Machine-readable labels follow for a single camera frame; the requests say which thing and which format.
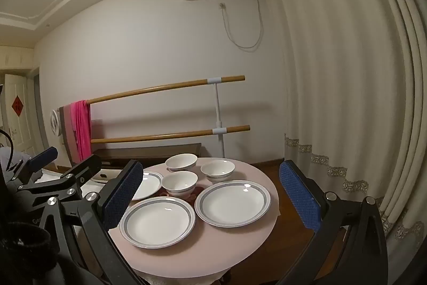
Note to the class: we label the cream curtain lace trim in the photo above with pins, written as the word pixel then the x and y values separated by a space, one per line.
pixel 350 71

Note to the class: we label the mauve towel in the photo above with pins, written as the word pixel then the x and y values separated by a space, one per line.
pixel 66 128

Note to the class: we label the dark wooden bench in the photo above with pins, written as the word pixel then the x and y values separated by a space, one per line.
pixel 150 151

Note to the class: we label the cream overhead cabinet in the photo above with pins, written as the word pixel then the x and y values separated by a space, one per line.
pixel 16 57

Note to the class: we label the white round fan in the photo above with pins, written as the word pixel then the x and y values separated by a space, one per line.
pixel 54 119

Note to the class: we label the red door decoration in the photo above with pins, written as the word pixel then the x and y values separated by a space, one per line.
pixel 17 106

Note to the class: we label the pink cloth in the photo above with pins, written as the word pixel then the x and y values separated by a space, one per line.
pixel 82 128

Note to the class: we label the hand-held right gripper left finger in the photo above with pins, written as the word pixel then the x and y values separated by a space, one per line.
pixel 121 195

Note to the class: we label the white door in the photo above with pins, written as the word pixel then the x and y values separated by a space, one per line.
pixel 20 131

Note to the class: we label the white plate grey rim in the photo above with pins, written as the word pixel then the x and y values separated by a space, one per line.
pixel 233 203
pixel 149 184
pixel 156 221

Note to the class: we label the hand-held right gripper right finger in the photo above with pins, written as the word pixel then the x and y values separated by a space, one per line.
pixel 300 198

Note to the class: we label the white barre stand post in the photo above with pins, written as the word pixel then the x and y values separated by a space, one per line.
pixel 218 111

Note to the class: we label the white bowl grey band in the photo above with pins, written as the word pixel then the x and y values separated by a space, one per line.
pixel 180 183
pixel 217 169
pixel 181 160

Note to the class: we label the white storage box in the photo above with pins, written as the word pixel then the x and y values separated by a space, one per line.
pixel 106 175

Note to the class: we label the round table pink printed cover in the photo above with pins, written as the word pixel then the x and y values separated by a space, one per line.
pixel 213 248

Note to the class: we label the grey cloth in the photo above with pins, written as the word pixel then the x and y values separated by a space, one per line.
pixel 13 158

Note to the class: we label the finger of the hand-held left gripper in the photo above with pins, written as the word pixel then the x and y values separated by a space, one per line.
pixel 83 168
pixel 42 157

